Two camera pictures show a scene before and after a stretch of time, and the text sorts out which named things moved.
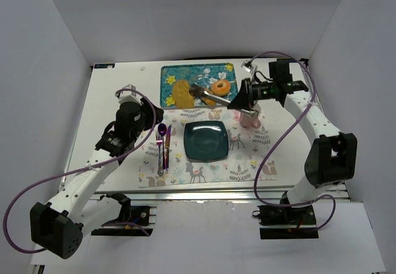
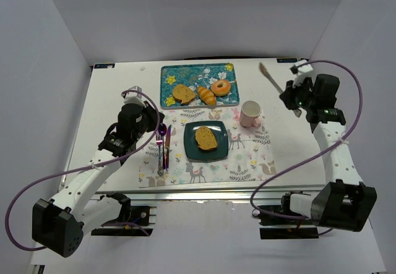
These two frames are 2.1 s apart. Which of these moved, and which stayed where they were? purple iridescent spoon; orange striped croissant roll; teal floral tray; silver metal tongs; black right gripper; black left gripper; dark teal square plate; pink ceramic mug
Moved: silver metal tongs; black right gripper
Stayed: pink ceramic mug; teal floral tray; purple iridescent spoon; dark teal square plate; orange striped croissant roll; black left gripper
